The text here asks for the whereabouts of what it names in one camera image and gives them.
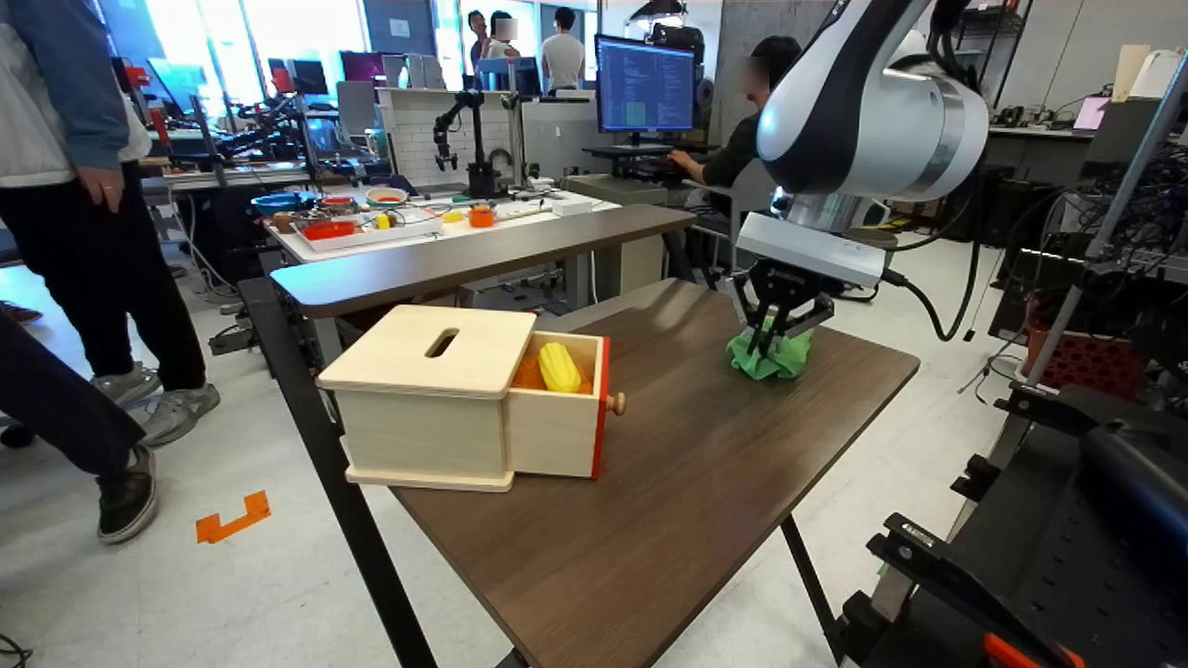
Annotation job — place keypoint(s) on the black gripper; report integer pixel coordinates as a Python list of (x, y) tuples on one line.
[(788, 300)]

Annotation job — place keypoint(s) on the green cloth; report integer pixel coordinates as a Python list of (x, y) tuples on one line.
[(794, 362)]

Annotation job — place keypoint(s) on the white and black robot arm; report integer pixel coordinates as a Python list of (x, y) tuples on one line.
[(897, 133)]

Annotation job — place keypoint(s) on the seated person in dark shirt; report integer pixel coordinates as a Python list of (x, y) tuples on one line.
[(739, 150)]

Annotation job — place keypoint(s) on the dark brown folding table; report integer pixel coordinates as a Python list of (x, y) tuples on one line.
[(669, 493)]

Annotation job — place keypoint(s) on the yellow cylinder toy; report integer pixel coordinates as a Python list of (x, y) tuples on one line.
[(559, 368)]

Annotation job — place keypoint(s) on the wooden drawer with red front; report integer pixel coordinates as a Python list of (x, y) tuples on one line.
[(553, 436)]

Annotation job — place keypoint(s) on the computer monitor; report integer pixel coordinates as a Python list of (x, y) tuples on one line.
[(645, 86)]

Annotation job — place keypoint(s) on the red crate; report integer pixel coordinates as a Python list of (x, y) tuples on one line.
[(1090, 364)]

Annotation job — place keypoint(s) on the long grey table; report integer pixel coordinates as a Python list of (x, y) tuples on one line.
[(469, 253)]

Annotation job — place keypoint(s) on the orange bowl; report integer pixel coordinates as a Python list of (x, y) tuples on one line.
[(479, 215)]

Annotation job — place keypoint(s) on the background person in light shirt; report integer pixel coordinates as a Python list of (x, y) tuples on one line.
[(564, 56)]

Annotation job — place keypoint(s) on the grey aluminium pole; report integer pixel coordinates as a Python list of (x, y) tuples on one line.
[(1106, 220)]

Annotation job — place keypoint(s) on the black metal shelf rack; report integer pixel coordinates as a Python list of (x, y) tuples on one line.
[(1003, 49)]

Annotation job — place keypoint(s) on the wooden box with slot lid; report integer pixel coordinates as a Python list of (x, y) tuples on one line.
[(422, 421)]

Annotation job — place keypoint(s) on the white table with toys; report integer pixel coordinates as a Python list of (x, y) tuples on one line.
[(413, 238)]

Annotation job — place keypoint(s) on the background person in white shirt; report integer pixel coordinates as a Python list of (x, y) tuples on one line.
[(499, 38)]

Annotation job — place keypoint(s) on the red tray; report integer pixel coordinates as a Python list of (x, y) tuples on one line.
[(333, 231)]

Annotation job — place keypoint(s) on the black slanted metal pole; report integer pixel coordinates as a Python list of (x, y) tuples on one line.
[(291, 371)]

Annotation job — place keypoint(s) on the orange floor marker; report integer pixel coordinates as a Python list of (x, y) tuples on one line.
[(226, 523)]

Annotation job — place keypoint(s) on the standing person in grey sweater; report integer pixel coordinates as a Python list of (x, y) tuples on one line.
[(88, 223)]

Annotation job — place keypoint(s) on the person in black trousers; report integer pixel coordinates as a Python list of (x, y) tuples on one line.
[(57, 409)]

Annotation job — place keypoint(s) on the black robot mount platform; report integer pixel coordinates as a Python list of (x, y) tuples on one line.
[(1090, 530)]

